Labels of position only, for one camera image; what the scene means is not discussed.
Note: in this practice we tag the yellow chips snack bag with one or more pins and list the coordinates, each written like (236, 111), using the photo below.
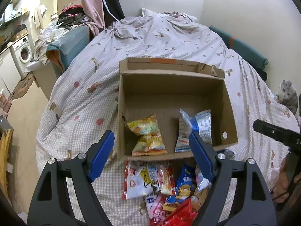
(150, 140)

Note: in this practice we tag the blue tiger snack bag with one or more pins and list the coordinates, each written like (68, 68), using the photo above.
(185, 186)

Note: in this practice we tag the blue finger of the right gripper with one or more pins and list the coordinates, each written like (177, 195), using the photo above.
(285, 136)

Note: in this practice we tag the teal mattress edge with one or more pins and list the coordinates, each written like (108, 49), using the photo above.
(249, 54)

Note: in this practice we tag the white blue snack bag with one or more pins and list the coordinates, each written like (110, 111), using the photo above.
(200, 123)

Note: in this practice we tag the white red snack bag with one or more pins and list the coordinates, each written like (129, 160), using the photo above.
(144, 178)

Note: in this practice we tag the grey plush cat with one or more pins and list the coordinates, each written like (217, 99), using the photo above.
(287, 96)

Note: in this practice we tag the person's right hand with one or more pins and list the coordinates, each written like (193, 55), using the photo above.
(280, 191)

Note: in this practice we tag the brown cardboard box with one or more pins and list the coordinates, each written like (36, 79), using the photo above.
(164, 87)

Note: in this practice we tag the white washing machine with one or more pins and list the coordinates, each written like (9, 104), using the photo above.
(21, 53)

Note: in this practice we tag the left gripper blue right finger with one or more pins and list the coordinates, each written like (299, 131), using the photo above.
(204, 155)

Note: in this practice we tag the pink curtain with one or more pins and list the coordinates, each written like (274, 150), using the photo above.
(94, 10)

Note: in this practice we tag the teal blanket on bedside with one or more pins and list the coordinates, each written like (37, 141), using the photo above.
(63, 50)

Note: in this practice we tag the pile of clothes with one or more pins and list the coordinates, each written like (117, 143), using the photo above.
(71, 17)

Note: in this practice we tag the patterned white bed quilt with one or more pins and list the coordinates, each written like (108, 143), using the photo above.
(84, 104)

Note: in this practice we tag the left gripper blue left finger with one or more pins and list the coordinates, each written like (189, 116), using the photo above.
(98, 154)

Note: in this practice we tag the pink white snack packet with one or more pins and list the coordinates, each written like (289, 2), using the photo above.
(154, 204)

